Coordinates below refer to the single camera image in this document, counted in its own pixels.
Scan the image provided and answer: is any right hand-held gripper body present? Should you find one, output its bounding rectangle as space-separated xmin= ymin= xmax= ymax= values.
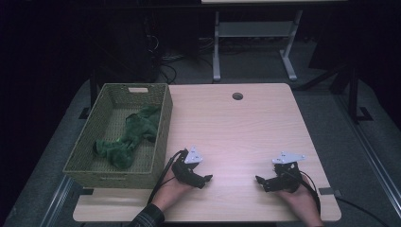
xmin=265 ymin=150 xmax=306 ymax=194

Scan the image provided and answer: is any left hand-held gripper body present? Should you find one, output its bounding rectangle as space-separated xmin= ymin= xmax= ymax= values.
xmin=171 ymin=145 xmax=204 ymax=190

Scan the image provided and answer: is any green fleece garment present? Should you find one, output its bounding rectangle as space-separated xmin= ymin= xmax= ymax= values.
xmin=93 ymin=104 xmax=163 ymax=170

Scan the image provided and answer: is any green woven basket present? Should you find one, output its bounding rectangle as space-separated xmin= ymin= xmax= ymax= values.
xmin=61 ymin=82 xmax=174 ymax=190

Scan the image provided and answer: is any person's left hand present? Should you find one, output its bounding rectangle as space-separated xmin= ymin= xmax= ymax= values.
xmin=150 ymin=166 xmax=196 ymax=213

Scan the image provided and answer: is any person's right hand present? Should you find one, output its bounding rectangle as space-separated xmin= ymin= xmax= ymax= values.
xmin=274 ymin=174 xmax=324 ymax=227

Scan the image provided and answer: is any grey tape strip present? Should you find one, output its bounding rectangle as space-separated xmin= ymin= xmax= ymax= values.
xmin=318 ymin=186 xmax=343 ymax=197

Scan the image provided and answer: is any black stand leg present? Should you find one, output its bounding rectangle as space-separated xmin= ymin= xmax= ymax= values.
xmin=344 ymin=64 xmax=375 ymax=125
xmin=78 ymin=67 xmax=99 ymax=120

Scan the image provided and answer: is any black computer tower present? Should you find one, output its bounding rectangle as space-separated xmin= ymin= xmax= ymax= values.
xmin=94 ymin=10 xmax=161 ymax=85

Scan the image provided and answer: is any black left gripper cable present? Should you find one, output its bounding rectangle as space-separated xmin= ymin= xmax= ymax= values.
xmin=147 ymin=148 xmax=187 ymax=205

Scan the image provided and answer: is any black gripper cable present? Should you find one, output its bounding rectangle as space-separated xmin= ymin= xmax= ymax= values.
xmin=147 ymin=148 xmax=187 ymax=205
xmin=297 ymin=169 xmax=323 ymax=216

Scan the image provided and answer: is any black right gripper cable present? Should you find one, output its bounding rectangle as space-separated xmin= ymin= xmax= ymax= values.
xmin=297 ymin=169 xmax=323 ymax=216

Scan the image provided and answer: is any black floor cable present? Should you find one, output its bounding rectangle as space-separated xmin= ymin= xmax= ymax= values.
xmin=334 ymin=194 xmax=392 ymax=227

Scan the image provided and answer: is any metal floor rail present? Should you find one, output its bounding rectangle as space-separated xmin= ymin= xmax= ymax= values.
xmin=333 ymin=93 xmax=401 ymax=219
xmin=38 ymin=174 xmax=76 ymax=227

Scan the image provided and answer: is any tangle of floor cables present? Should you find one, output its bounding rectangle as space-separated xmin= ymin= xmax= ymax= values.
xmin=143 ymin=18 xmax=216 ymax=85

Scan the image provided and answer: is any grey metal table frame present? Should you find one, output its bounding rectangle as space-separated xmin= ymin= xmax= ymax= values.
xmin=212 ymin=9 xmax=305 ymax=83

